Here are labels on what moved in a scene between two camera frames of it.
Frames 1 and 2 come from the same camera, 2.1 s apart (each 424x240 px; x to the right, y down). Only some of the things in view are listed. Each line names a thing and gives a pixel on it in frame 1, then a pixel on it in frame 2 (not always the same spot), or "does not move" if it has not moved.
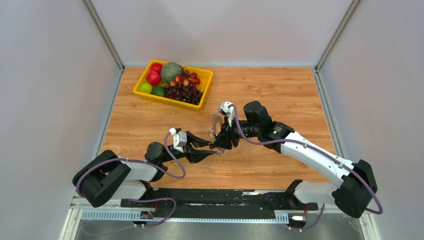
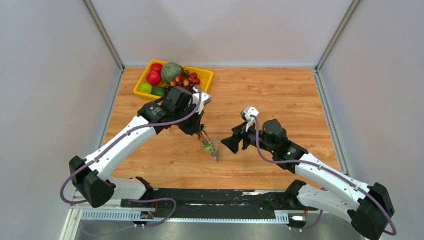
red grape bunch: (186, 79) does not move
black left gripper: (193, 155) → (195, 127)
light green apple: (145, 88) does not move
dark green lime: (159, 90) does not move
